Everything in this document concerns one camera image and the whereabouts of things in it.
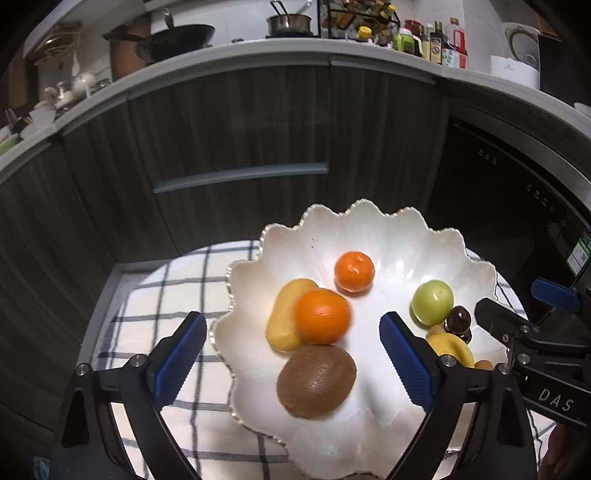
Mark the green basin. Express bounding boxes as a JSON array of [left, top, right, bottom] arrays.
[[0, 134, 19, 156]]

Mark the black microwave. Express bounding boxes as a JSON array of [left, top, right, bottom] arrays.
[[538, 34, 590, 106]]

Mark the red label bottle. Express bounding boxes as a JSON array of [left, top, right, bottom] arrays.
[[446, 17, 468, 70]]

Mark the white teapot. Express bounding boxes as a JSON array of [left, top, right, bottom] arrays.
[[71, 72, 97, 97]]

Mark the brown longan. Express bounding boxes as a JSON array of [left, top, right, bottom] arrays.
[[475, 360, 494, 371]]

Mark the yellow mango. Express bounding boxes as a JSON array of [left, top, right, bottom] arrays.
[[266, 278, 318, 352]]

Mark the dark soy sauce bottle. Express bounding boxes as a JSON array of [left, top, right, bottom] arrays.
[[430, 21, 445, 65]]

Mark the gas stove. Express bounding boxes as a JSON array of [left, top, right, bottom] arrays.
[[266, 31, 318, 39]]

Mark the yellow lemon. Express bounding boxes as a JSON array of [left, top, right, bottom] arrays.
[[427, 333, 475, 368]]

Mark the white box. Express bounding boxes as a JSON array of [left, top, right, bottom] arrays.
[[490, 55, 540, 89]]

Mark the steel saucepan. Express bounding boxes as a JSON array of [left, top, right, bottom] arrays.
[[266, 1, 312, 35]]

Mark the orange mandarin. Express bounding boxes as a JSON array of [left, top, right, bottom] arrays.
[[334, 251, 376, 294], [294, 288, 352, 344]]

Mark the grey drawer handle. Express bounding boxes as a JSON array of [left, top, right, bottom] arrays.
[[152, 162, 329, 194]]

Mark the dark cherry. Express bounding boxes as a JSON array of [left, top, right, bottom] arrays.
[[460, 330, 473, 344], [445, 306, 472, 335]]

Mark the white scalloped bowl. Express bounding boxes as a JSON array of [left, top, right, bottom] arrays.
[[211, 199, 498, 479]]

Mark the brown kiwi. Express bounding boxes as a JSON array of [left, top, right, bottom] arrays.
[[276, 345, 356, 419]]

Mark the checkered table cloth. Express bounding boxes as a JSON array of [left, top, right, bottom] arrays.
[[94, 239, 555, 480]]

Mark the black spice rack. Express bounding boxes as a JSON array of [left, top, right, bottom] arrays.
[[318, 0, 402, 45]]

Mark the black wok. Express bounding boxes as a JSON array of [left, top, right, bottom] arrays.
[[103, 7, 215, 64]]

